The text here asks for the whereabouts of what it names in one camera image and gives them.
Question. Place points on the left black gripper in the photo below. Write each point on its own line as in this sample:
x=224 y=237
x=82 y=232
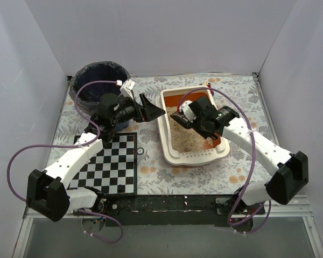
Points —
x=140 y=112

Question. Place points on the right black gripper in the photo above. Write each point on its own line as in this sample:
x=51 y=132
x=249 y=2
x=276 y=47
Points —
x=199 y=124

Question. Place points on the white orange litter box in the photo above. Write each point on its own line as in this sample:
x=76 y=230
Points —
x=182 y=147

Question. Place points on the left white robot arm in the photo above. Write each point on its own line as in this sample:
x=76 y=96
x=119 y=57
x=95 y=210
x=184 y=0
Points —
x=47 y=190

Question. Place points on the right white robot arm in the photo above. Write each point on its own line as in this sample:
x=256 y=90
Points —
x=289 y=171

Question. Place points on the red toy car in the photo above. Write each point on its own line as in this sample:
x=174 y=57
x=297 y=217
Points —
x=209 y=86

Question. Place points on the blue trash bin with bag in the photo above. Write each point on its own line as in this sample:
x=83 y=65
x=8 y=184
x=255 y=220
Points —
x=89 y=84

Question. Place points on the black white chessboard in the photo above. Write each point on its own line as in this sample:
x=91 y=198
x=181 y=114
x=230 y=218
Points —
x=114 y=165

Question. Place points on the black chess piece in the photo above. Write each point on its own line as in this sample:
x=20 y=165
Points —
x=120 y=188

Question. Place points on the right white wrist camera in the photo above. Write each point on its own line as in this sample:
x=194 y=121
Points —
x=186 y=111

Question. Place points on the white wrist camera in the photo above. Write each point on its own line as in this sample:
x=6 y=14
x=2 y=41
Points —
x=126 y=89
x=186 y=111

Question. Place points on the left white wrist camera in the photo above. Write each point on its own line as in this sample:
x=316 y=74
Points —
x=126 y=89

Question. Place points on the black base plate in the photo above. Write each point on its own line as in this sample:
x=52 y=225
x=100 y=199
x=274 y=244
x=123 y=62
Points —
x=177 y=210

